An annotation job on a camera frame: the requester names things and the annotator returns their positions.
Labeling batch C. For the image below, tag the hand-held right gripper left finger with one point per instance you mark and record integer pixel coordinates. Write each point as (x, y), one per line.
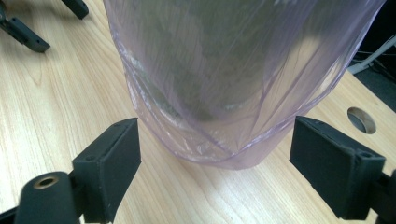
(109, 168)

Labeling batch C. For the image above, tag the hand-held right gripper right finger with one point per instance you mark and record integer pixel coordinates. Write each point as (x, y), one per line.
(336, 168)

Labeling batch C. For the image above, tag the translucent purple plastic bag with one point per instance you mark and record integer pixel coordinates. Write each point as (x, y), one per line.
(243, 93)

